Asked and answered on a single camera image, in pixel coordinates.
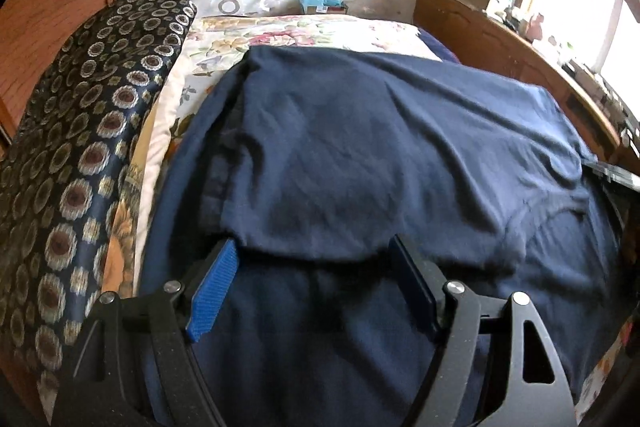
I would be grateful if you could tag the navy blue printed t-shirt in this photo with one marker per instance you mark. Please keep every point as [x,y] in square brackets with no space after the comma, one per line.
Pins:
[311,160]

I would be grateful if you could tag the dark blue blanket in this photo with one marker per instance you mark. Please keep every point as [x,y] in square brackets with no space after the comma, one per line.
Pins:
[442,52]

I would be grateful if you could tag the wooden sideboard cabinet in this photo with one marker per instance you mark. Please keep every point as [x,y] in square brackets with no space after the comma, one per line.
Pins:
[480,42]

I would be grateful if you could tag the wooden wardrobe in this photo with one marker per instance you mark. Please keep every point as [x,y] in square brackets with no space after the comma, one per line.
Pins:
[45,11]

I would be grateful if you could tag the pink figurine on cabinet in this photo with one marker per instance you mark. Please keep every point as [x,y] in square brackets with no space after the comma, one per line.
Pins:
[535,28]

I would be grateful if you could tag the dark circle-patterned folded garment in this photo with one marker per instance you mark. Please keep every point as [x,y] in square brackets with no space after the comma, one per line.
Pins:
[61,177]

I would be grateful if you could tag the blue item on box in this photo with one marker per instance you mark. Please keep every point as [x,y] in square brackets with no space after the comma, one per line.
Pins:
[309,7]

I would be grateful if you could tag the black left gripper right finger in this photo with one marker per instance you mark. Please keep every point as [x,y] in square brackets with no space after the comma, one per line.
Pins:
[524,382]

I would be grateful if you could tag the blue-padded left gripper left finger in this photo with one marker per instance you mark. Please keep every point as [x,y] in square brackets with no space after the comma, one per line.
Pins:
[133,363]

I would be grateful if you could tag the floral quilt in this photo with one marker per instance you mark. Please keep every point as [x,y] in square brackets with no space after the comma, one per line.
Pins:
[210,48]

